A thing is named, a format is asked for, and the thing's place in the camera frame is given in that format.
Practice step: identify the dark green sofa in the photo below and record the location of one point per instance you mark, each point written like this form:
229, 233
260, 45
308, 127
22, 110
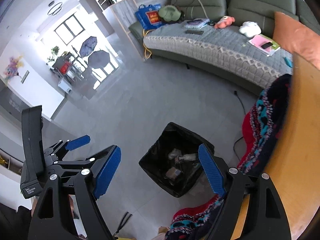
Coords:
258, 11

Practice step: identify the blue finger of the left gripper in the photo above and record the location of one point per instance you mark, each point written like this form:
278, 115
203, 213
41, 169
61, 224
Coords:
77, 143

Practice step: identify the colourful knitted blanket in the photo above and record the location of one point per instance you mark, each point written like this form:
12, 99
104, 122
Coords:
261, 129

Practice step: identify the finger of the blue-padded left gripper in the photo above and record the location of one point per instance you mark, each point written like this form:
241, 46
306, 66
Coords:
87, 180

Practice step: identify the orange cushion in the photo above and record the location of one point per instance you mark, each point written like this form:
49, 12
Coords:
295, 37

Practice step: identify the ring ceiling lamp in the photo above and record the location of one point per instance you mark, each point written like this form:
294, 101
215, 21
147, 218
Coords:
54, 10

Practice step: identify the grey quilted sofa cover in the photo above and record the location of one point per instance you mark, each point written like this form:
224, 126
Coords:
222, 52

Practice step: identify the person's left hand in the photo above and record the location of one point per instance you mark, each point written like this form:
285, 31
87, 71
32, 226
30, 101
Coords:
77, 221

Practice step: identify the black remote control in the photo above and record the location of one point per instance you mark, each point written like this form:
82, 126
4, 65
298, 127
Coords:
196, 32

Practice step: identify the clear packet on sofa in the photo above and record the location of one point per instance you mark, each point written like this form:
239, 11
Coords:
196, 23

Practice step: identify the white plush toy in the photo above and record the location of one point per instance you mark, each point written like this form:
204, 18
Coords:
250, 29

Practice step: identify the pink plush toy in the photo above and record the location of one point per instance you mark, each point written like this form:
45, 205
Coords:
224, 22

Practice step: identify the black trash bin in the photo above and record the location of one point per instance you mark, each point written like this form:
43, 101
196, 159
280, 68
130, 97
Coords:
172, 162

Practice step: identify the blue shopping bag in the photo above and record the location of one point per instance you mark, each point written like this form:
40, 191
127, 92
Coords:
148, 16

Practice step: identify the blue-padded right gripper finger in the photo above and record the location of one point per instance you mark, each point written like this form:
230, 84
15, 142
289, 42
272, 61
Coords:
254, 200

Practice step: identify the grey umbrella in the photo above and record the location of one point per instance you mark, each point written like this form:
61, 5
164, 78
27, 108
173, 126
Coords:
98, 59

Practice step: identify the black phone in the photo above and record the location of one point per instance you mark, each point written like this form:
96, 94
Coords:
267, 45

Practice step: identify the green hat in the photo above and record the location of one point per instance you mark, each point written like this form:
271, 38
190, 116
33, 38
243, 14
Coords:
170, 14

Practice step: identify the blue umbrella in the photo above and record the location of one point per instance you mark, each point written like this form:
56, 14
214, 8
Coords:
88, 46

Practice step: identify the pink and green books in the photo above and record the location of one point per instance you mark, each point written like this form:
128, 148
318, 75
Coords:
258, 40

